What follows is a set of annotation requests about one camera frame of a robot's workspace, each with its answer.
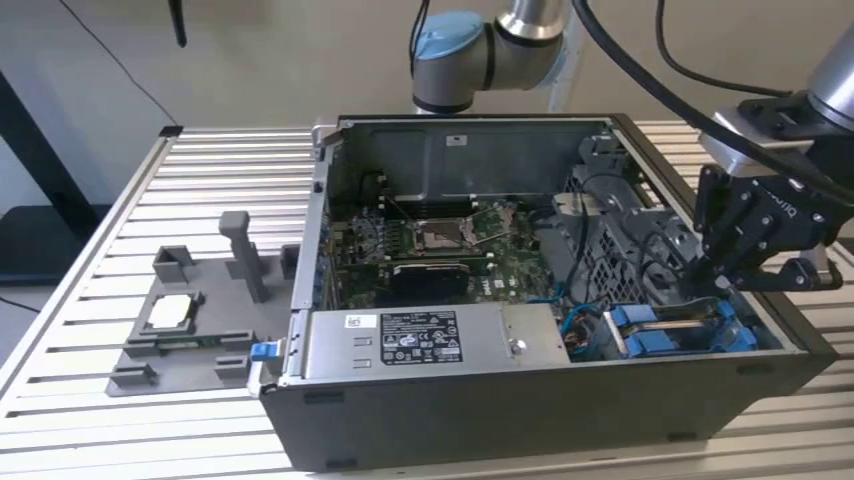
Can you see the thin metal locking lever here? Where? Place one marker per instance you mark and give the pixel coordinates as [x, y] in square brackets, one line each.
[403, 209]

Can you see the black furniture stand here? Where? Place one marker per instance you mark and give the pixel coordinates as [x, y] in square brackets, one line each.
[40, 240]

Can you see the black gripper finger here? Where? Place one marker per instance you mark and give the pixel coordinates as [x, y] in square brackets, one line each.
[716, 220]
[800, 275]

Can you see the black open PC case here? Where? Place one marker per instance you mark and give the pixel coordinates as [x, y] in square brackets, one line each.
[500, 420]

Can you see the grey parts rack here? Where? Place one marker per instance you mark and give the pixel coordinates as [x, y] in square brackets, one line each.
[220, 310]

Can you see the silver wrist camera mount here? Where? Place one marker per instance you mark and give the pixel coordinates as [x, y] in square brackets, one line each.
[734, 155]

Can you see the black table end cap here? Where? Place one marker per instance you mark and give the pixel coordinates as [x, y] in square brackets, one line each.
[170, 131]

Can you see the black RAM slot row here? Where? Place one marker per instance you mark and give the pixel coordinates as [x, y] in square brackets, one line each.
[440, 258]
[427, 204]

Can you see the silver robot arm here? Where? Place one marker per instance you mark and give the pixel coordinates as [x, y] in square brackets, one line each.
[453, 75]

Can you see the CPU socket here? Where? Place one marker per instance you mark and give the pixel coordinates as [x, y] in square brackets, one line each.
[440, 235]

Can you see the hard disk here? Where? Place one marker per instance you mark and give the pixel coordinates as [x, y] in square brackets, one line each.
[649, 345]
[633, 315]

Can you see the silver CPU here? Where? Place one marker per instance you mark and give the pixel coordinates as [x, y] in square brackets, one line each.
[169, 312]

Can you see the silver power supply unit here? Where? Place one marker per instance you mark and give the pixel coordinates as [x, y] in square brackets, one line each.
[333, 350]

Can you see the grey metal drive cage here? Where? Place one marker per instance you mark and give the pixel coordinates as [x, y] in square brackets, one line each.
[620, 270]

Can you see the green motherboard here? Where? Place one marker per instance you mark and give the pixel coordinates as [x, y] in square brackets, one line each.
[513, 280]

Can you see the blue case latch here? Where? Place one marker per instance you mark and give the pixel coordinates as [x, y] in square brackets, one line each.
[261, 351]

